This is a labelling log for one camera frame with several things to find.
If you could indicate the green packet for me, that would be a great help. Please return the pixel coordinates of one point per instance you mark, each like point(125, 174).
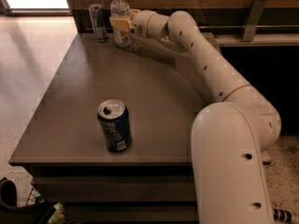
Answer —
point(59, 216)

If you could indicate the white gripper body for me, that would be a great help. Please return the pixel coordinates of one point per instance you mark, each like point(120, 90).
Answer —
point(140, 22)

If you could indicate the blue plastic water bottle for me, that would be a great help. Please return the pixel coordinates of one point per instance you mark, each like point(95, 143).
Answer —
point(120, 8)

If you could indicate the dark blue soda can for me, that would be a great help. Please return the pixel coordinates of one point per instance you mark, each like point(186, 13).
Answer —
point(113, 117)

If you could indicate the right metal wall bracket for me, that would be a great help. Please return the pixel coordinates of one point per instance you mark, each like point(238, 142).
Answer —
point(249, 28)

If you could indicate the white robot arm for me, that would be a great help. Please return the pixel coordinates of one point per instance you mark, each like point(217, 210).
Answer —
point(229, 135)

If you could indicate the redbull can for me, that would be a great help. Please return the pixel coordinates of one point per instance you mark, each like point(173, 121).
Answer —
point(98, 22)

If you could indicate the grey drawer cabinet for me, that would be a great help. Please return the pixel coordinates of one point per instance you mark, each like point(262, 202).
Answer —
point(64, 150)

